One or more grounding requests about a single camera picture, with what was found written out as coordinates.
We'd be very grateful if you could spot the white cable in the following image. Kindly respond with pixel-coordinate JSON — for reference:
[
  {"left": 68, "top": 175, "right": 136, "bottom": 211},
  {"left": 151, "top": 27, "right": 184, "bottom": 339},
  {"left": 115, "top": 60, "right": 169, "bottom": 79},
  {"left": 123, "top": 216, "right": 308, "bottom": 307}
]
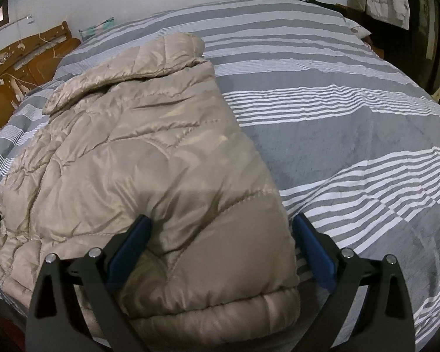
[{"left": 0, "top": 33, "right": 59, "bottom": 99}]

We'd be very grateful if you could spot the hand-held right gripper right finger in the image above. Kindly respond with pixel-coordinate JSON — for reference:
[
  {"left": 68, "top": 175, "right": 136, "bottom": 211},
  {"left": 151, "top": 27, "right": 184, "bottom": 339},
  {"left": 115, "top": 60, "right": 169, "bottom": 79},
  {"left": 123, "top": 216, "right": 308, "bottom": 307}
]
[{"left": 292, "top": 213, "right": 416, "bottom": 352}]

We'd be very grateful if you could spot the beige puffer jacket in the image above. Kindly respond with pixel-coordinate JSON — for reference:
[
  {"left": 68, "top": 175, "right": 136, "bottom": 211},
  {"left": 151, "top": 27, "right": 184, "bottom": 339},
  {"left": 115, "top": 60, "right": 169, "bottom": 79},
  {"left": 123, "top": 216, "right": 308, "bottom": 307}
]
[{"left": 0, "top": 32, "right": 302, "bottom": 352}]

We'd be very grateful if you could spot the black cloth item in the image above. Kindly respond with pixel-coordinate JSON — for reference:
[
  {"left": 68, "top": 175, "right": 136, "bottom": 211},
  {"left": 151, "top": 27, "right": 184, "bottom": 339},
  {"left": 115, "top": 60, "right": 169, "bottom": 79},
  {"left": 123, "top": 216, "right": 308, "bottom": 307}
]
[{"left": 304, "top": 0, "right": 339, "bottom": 10}]

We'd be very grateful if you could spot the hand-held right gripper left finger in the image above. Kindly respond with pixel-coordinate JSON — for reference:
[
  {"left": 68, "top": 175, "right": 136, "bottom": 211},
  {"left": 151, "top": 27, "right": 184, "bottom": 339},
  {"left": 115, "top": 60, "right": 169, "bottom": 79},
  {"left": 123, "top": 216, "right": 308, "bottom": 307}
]
[{"left": 25, "top": 214, "right": 153, "bottom": 352}]

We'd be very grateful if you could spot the dark wooden wardrobe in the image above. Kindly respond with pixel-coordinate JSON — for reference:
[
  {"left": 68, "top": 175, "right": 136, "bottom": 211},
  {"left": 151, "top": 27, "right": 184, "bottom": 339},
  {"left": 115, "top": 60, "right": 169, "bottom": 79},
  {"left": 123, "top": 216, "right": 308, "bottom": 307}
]
[{"left": 367, "top": 0, "right": 440, "bottom": 94}]

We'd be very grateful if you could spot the grey striped bed blanket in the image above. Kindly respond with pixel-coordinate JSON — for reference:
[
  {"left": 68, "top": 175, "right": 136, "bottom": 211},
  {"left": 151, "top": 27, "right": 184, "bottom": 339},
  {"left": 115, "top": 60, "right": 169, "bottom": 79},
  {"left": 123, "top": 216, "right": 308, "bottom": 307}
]
[{"left": 0, "top": 0, "right": 440, "bottom": 352}]

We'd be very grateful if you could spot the pastel striped pillow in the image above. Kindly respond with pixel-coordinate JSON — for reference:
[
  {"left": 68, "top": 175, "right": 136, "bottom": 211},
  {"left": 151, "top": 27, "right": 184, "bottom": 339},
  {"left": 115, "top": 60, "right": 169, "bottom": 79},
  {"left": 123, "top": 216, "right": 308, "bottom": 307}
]
[{"left": 78, "top": 18, "right": 115, "bottom": 40}]

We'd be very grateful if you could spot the white pillow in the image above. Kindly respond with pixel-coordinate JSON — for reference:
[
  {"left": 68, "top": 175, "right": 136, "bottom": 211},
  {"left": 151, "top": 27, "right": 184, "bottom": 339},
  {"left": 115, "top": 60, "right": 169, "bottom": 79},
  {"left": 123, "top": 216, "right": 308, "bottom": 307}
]
[{"left": 343, "top": 16, "right": 372, "bottom": 39}]

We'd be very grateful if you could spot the wooden headboard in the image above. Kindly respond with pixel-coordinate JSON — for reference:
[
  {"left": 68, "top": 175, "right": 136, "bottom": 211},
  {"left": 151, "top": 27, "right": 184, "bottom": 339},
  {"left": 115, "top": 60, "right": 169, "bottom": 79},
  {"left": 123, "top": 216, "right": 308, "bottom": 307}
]
[{"left": 0, "top": 20, "right": 82, "bottom": 147}]

